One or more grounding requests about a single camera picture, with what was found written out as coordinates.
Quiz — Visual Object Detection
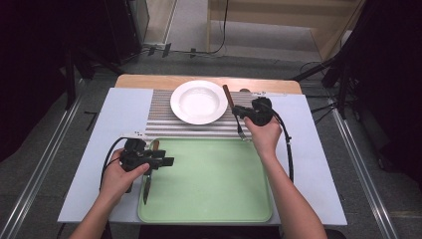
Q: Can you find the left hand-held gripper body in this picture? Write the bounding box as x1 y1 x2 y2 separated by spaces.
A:
119 130 157 173

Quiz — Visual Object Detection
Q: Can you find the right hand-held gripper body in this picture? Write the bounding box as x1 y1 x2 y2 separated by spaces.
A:
247 92 288 127

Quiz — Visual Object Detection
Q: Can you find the fork with wooden handle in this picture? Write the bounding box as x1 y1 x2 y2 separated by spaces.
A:
222 84 252 143

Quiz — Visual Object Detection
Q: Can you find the knife with wooden handle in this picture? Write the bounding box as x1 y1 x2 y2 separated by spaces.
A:
142 138 161 206

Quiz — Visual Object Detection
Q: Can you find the white deep plate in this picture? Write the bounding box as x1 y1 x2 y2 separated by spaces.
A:
169 80 229 126

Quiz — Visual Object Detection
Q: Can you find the light green plastic tray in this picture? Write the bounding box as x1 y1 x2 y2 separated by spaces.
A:
136 137 274 224

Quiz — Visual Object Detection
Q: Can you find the person's right hand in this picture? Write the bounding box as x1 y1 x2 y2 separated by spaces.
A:
244 118 283 157

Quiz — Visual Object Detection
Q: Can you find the person's left hand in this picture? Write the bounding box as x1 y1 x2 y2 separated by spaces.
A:
99 147 150 204

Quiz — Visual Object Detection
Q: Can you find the brown white striped placemat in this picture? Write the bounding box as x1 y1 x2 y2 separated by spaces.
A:
144 89 267 140

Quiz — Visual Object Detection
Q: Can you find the black metal stand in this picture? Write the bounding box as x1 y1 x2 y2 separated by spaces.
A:
291 54 361 121
63 41 125 112

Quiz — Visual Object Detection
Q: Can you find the black cabinet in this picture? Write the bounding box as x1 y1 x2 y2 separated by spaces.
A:
101 0 151 66

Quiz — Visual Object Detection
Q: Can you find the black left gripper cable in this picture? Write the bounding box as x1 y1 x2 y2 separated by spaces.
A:
99 136 129 192

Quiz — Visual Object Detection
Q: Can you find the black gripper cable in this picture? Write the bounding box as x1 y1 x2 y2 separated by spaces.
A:
99 136 129 192
271 109 296 184

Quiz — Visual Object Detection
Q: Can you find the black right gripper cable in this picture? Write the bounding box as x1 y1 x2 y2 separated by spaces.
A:
271 109 296 184

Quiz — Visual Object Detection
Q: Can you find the black floor cable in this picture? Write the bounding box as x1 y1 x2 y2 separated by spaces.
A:
140 0 231 58

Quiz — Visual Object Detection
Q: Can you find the metal floor rail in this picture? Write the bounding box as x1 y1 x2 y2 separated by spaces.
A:
329 108 401 239
0 94 85 239

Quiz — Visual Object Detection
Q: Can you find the light wooden frame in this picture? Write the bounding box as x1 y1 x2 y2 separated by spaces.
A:
206 0 367 62

